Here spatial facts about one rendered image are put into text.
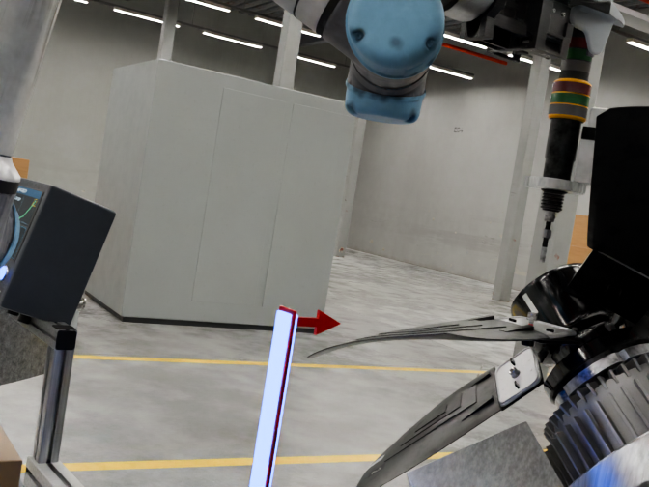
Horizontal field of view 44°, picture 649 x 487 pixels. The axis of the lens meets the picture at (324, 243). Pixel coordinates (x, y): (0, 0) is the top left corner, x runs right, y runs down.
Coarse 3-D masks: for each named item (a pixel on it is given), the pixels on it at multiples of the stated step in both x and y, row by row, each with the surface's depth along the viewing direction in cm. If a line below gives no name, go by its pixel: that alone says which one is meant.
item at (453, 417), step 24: (480, 384) 108; (456, 408) 107; (480, 408) 103; (408, 432) 114; (432, 432) 107; (456, 432) 102; (384, 456) 113; (408, 456) 105; (360, 480) 109; (384, 480) 103
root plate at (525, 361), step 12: (528, 348) 107; (516, 360) 107; (528, 360) 104; (504, 372) 107; (528, 372) 102; (540, 372) 100; (504, 384) 104; (528, 384) 100; (504, 396) 102; (516, 396) 100
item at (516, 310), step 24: (576, 264) 101; (528, 288) 100; (552, 288) 99; (552, 312) 97; (576, 312) 96; (600, 312) 96; (576, 336) 96; (600, 336) 93; (624, 336) 92; (648, 336) 94; (552, 360) 100; (576, 360) 93; (552, 384) 95
